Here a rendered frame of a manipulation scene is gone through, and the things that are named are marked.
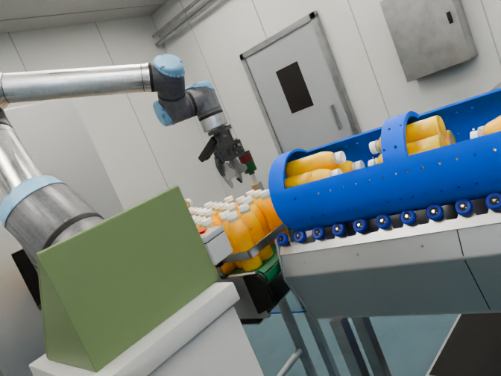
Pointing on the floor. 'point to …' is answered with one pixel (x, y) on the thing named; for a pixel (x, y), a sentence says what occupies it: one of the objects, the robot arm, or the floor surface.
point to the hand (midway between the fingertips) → (234, 182)
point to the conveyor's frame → (255, 285)
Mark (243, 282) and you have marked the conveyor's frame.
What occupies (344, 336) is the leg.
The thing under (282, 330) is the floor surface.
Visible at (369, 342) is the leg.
